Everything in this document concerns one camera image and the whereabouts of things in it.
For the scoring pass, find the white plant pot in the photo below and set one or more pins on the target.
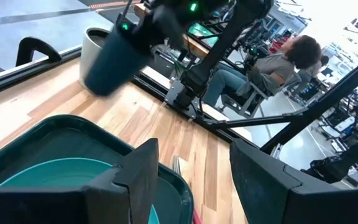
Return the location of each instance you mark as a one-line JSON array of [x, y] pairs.
[[89, 56]]

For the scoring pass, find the black aluminium table frame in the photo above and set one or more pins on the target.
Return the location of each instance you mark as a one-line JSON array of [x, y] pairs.
[[309, 109]]

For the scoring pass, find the teal round plate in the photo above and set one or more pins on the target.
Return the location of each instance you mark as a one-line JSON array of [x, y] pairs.
[[57, 171]]

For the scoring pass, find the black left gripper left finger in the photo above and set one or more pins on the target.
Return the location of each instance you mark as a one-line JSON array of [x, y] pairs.
[[135, 186]]

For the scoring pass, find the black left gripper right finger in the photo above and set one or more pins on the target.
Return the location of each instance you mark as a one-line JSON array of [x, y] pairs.
[[266, 186]]

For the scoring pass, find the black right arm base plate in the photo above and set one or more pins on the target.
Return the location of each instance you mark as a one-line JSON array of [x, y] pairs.
[[179, 99]]

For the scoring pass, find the grey chair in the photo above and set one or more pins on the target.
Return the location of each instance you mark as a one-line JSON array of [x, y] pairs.
[[250, 99]]

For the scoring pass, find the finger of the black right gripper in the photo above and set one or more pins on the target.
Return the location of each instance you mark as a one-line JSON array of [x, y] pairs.
[[145, 46]]

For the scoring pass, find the person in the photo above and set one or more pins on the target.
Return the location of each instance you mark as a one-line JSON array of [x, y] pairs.
[[319, 67], [269, 67]]

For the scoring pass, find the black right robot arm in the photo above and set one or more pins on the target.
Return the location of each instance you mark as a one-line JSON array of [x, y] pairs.
[[222, 43]]

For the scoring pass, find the wooden background table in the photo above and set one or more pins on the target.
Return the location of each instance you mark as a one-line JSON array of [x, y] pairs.
[[194, 46]]

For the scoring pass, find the dark plastic cup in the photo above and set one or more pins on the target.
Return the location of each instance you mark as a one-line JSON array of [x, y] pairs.
[[113, 68]]

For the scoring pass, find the dark green plastic tray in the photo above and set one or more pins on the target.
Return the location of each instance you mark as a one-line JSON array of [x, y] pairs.
[[57, 140]]

